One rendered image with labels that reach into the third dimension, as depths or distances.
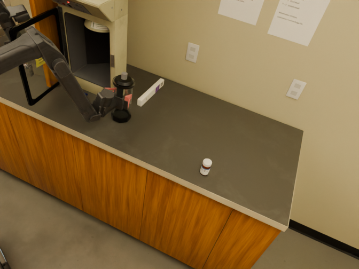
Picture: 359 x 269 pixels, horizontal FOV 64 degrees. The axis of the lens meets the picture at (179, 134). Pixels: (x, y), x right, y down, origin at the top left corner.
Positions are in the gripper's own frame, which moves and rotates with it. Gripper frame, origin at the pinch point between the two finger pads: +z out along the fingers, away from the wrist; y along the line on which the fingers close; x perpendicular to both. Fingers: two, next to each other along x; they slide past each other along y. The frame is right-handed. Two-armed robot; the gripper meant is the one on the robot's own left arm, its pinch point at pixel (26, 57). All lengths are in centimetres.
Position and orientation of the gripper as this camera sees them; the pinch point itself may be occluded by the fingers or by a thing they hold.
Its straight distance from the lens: 157.6
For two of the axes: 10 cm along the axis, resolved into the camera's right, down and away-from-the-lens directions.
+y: -9.1, -0.3, 4.2
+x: -3.5, 6.1, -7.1
